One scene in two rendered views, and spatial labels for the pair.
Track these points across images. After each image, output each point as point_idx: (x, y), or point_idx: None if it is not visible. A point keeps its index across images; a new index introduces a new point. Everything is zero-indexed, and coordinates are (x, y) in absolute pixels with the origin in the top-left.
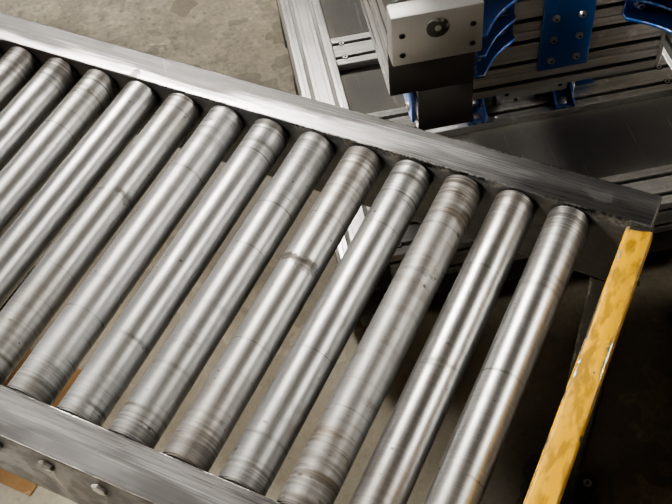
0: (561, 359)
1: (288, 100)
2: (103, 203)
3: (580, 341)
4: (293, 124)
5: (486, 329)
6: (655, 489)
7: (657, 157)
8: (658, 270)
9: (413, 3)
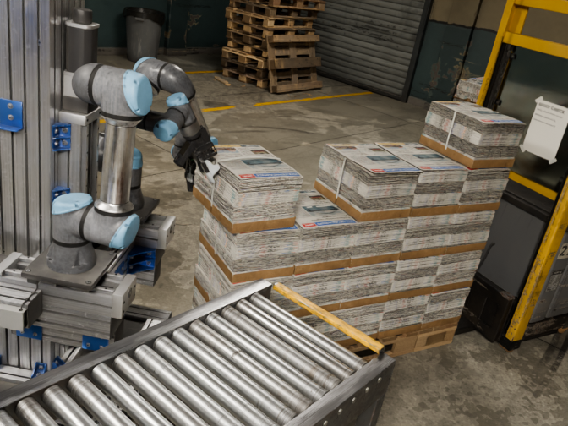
0: (173, 425)
1: (154, 328)
2: (170, 394)
3: None
4: (168, 331)
5: None
6: None
7: (131, 334)
8: (154, 377)
9: (119, 288)
